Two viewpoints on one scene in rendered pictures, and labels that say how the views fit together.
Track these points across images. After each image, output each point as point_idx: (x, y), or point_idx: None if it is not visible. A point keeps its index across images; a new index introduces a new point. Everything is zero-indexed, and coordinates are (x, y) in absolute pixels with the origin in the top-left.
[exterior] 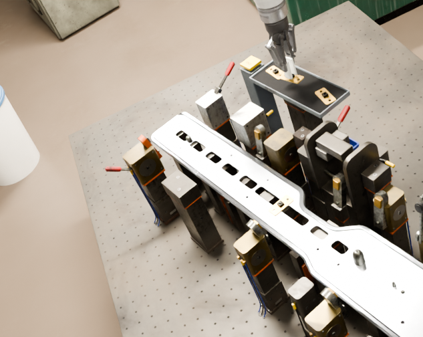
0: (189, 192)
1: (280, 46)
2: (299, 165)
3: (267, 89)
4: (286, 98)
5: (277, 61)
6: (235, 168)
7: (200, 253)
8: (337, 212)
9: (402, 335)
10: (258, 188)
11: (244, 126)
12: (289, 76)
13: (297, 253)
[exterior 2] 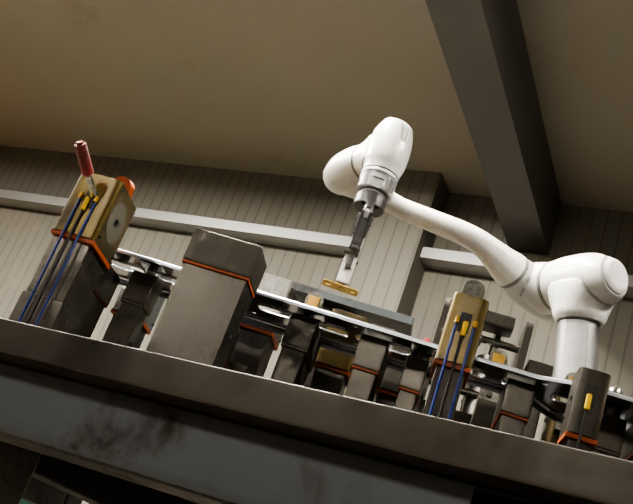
0: (262, 262)
1: (367, 229)
2: (344, 391)
3: (295, 288)
4: (340, 298)
5: (361, 239)
6: (234, 347)
7: None
8: (487, 409)
9: None
10: (355, 337)
11: (291, 285)
12: (346, 278)
13: (522, 373)
